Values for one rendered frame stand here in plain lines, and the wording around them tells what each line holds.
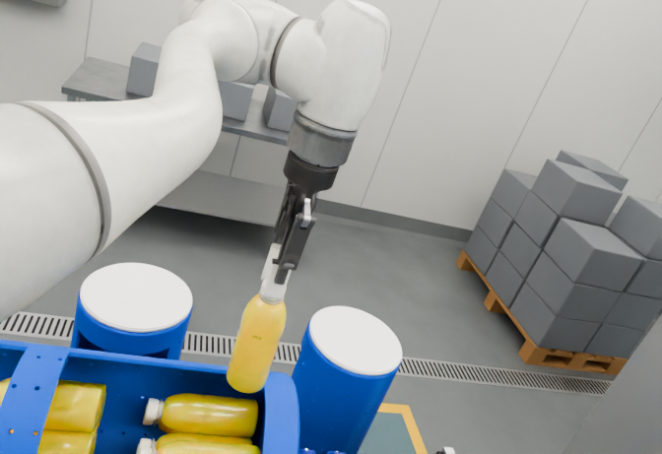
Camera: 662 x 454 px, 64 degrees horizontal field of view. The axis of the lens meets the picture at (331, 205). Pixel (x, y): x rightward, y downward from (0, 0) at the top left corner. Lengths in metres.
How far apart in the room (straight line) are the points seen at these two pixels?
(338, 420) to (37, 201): 1.36
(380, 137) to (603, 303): 2.01
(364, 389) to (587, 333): 2.70
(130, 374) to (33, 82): 3.29
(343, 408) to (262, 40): 1.09
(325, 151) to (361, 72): 0.11
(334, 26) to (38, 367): 0.70
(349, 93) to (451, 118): 3.89
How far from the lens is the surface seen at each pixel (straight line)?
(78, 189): 0.30
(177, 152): 0.38
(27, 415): 0.97
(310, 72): 0.69
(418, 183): 4.69
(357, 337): 1.57
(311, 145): 0.71
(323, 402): 1.55
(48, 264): 0.29
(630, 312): 4.13
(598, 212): 4.02
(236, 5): 0.71
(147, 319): 1.42
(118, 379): 1.19
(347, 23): 0.68
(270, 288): 0.83
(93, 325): 1.43
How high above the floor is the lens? 1.95
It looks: 24 degrees down
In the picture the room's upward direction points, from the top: 20 degrees clockwise
